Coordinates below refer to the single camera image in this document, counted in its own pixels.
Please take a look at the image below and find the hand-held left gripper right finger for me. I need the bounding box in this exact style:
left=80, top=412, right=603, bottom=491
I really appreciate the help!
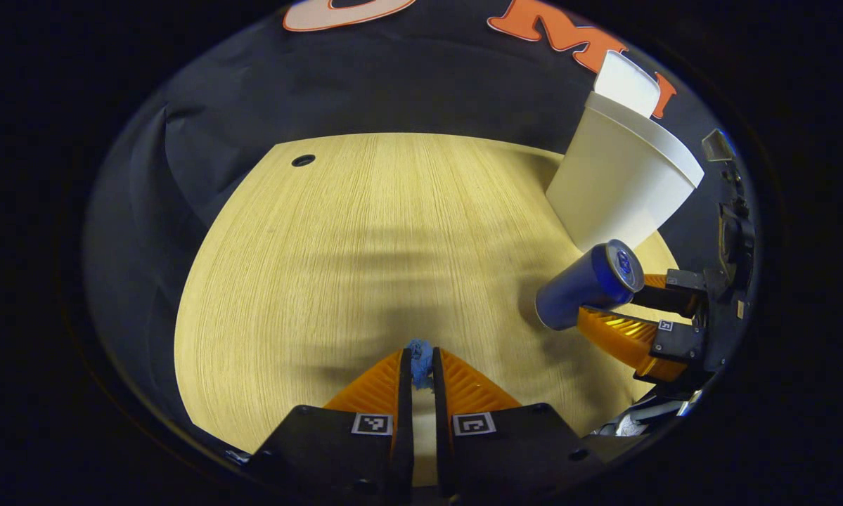
left=432, top=346, right=608, bottom=503

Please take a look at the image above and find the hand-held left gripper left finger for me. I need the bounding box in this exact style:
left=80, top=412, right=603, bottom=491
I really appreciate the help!
left=245, top=348, right=415, bottom=503

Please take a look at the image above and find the blue paper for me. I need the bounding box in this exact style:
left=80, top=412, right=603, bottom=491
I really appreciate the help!
left=407, top=339, right=435, bottom=391

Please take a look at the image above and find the blue pop can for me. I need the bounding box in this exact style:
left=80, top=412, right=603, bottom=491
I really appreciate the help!
left=535, top=239, right=645, bottom=331

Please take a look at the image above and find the white desktop garbage bin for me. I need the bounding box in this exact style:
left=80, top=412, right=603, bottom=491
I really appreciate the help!
left=546, top=49, right=705, bottom=254

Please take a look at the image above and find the wooden desktop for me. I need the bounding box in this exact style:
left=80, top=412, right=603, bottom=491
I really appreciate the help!
left=174, top=132, right=682, bottom=486

